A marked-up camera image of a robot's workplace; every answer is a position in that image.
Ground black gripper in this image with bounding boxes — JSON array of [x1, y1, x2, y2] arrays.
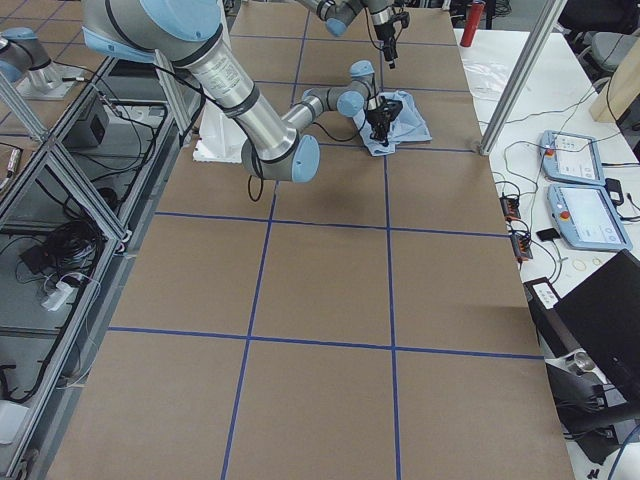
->
[[365, 97, 402, 147], [372, 7, 410, 69]]

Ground light blue button shirt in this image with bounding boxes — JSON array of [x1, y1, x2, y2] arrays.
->
[[353, 90, 432, 156]]

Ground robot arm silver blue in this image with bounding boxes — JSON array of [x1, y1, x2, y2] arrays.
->
[[297, 0, 410, 69], [82, 0, 403, 183]]

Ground red bottle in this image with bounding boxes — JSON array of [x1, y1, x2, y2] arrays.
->
[[460, 0, 486, 48]]

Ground clear plastic bag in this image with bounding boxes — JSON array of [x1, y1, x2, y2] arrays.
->
[[462, 59, 510, 101]]

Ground orange circuit board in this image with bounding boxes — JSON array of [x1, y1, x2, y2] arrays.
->
[[500, 196, 521, 222], [510, 231, 533, 264]]

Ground far blue teach pendant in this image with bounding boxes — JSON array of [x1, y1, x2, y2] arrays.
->
[[539, 130, 605, 186]]

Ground blue teach pendant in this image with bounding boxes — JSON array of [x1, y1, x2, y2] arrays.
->
[[547, 183, 633, 252], [539, 130, 605, 186]]

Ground brown paper table cover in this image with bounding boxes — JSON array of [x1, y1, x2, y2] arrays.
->
[[48, 9, 573, 479]]

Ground near blue teach pendant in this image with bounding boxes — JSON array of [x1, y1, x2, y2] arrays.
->
[[547, 183, 633, 252]]

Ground black laptop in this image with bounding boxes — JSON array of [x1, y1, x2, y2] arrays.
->
[[555, 250, 639, 399]]

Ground white power strip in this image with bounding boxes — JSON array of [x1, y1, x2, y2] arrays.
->
[[41, 280, 74, 311]]

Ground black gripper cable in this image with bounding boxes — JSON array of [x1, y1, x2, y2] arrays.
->
[[247, 74, 381, 202]]

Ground aluminium frame post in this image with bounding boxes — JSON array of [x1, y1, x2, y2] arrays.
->
[[478, 0, 567, 156]]

